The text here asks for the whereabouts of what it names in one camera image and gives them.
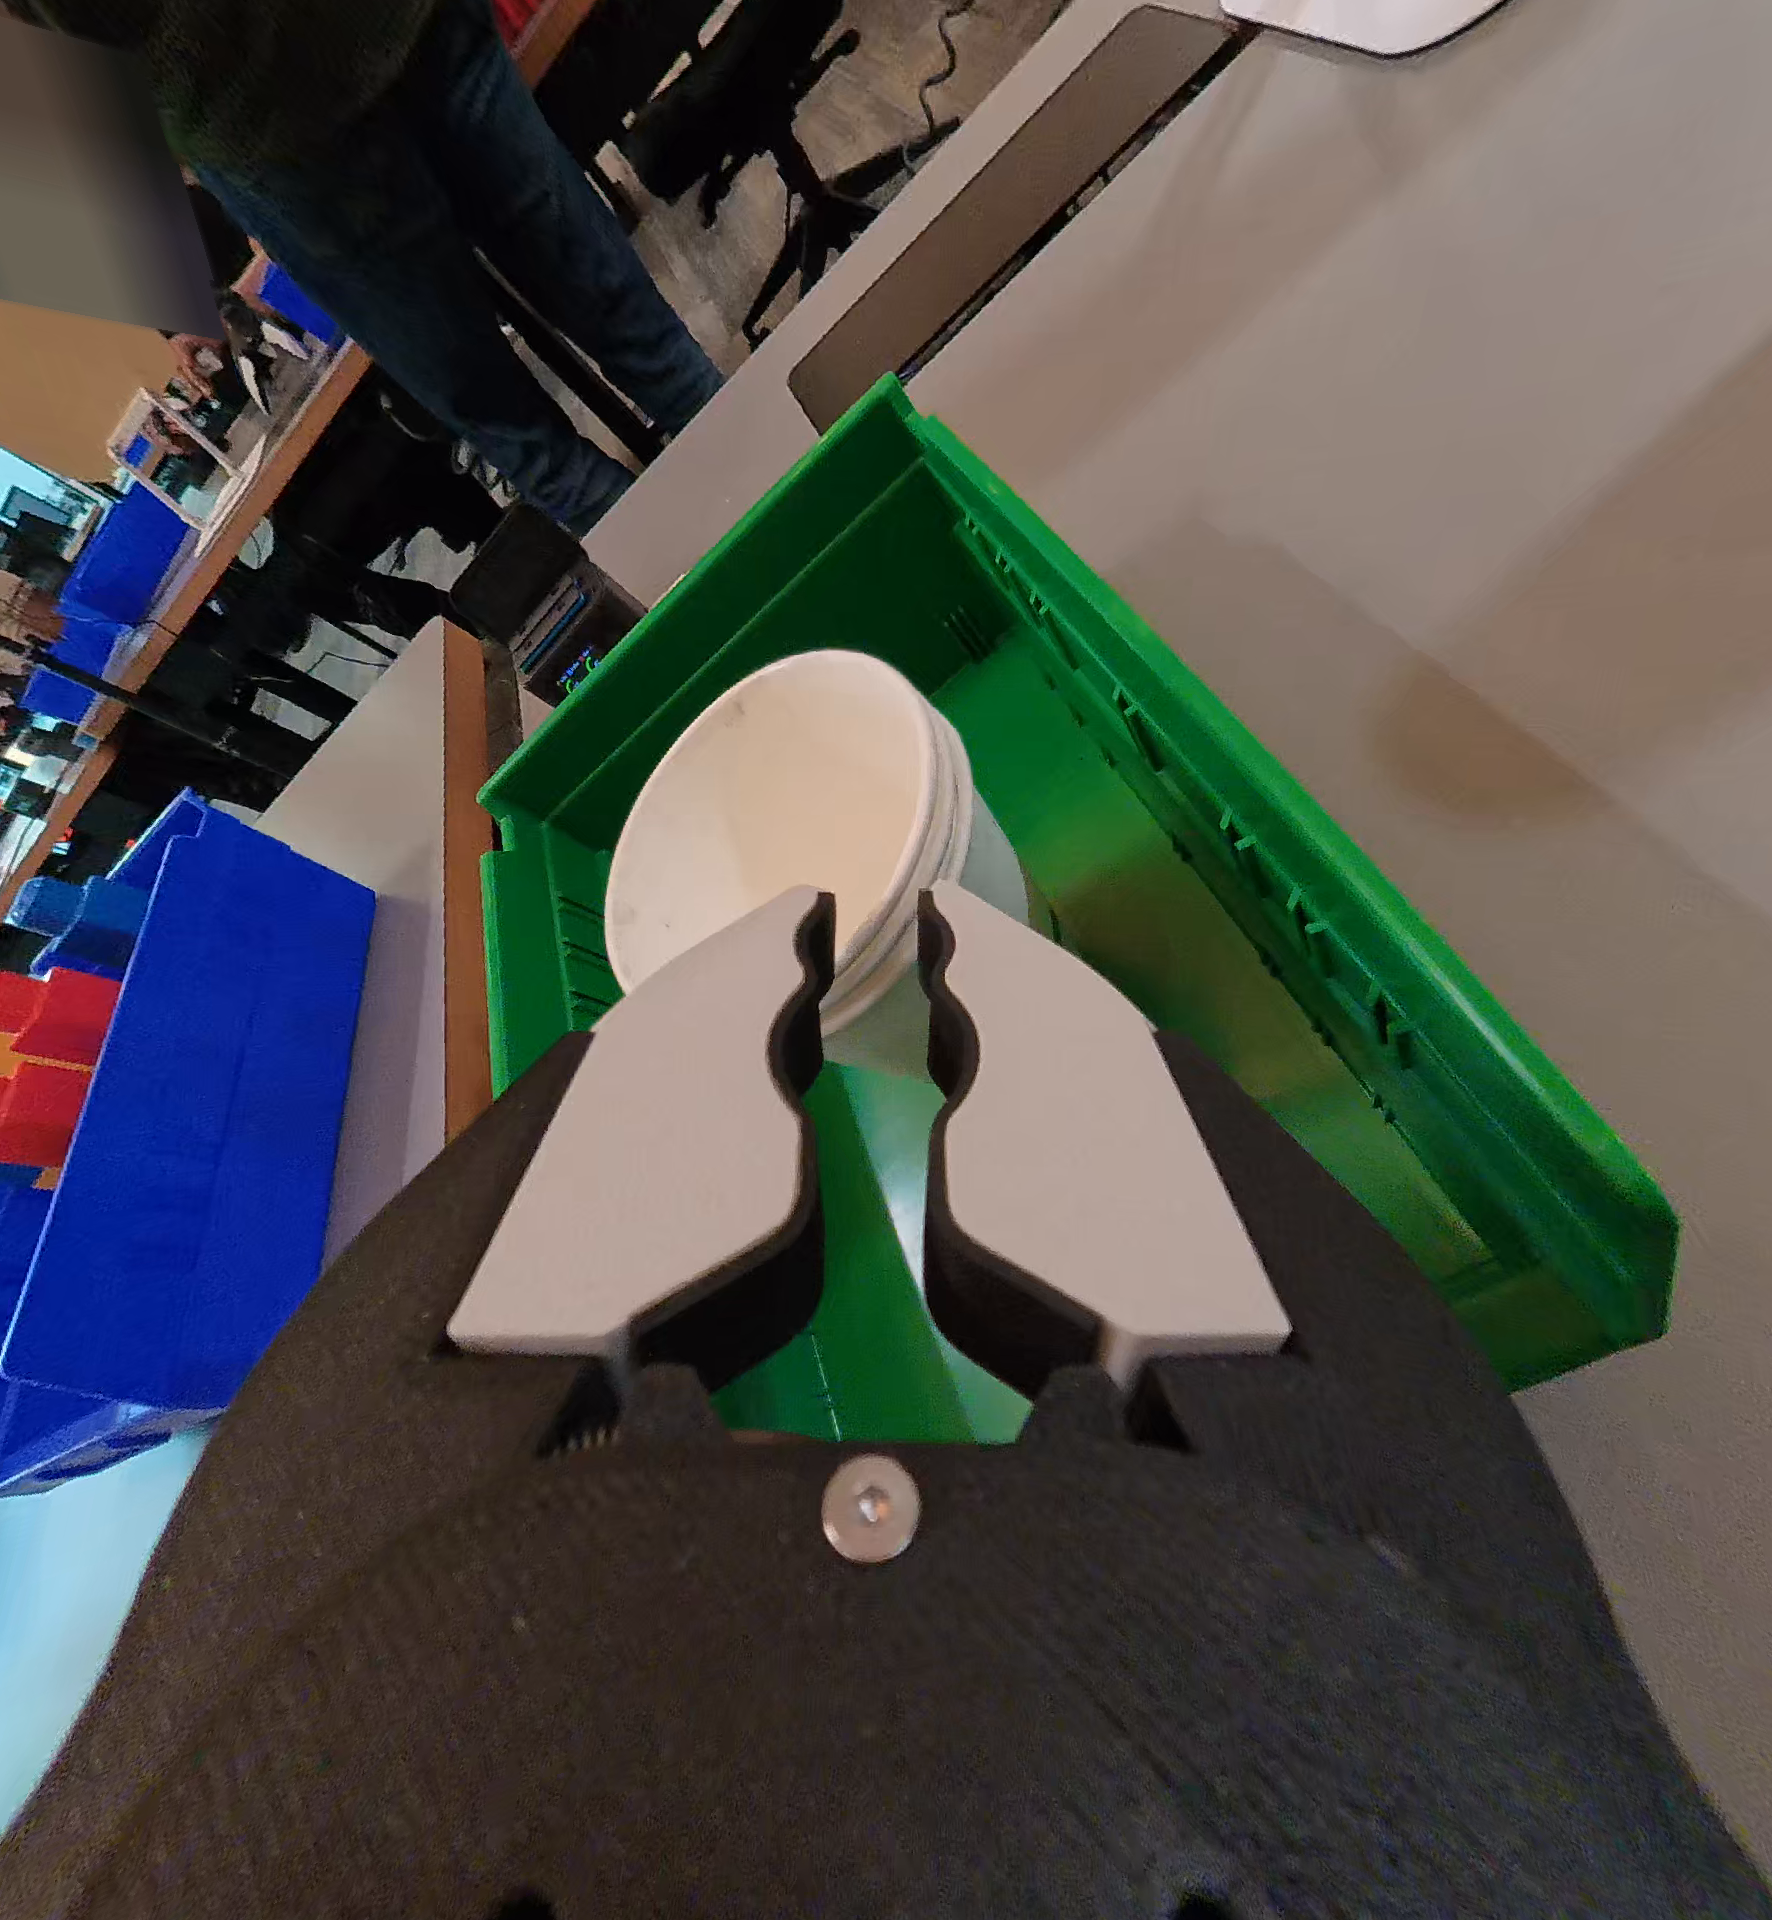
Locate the red toy peg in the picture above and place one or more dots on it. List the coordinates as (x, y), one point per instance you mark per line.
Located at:
(61, 1013)
(17, 1119)

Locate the white board stand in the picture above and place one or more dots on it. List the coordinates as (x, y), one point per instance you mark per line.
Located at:
(1353, 24)

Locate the black charging hub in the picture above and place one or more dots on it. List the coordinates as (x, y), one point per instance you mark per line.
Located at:
(526, 577)

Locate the large blue plastic bin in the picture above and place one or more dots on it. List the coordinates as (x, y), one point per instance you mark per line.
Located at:
(196, 1125)

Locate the green plastic bin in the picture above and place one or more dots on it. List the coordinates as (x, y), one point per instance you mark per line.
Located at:
(1201, 975)

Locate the blue toy peg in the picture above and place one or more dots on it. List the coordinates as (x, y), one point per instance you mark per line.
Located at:
(76, 923)

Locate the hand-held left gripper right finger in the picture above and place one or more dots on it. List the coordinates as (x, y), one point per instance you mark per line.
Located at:
(1098, 1187)

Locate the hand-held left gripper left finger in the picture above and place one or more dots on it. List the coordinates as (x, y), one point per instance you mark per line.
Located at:
(632, 1169)

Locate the black office chair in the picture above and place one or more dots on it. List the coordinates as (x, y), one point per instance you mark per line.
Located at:
(735, 105)

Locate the row of small blue bins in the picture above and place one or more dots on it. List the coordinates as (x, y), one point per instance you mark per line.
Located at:
(122, 577)

